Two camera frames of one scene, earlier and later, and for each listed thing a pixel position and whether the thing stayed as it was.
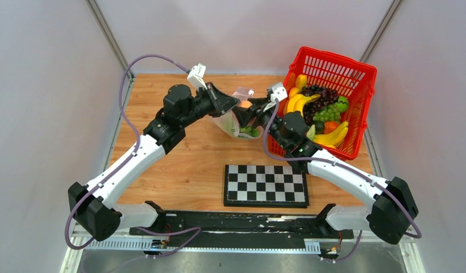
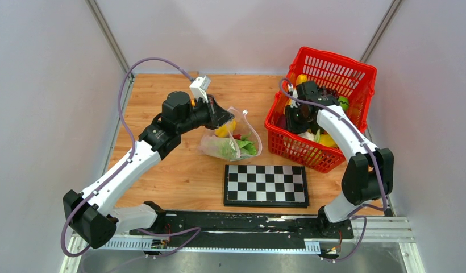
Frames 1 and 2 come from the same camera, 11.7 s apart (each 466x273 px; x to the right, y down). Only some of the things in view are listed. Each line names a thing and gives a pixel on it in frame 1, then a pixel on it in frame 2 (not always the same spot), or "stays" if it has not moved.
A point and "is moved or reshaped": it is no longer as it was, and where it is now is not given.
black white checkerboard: x=265 y=186 stays
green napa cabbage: x=233 y=128 → x=225 y=148
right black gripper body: x=275 y=120 → x=298 y=123
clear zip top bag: x=231 y=123 is moved or reshaped
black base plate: x=201 y=225 stays
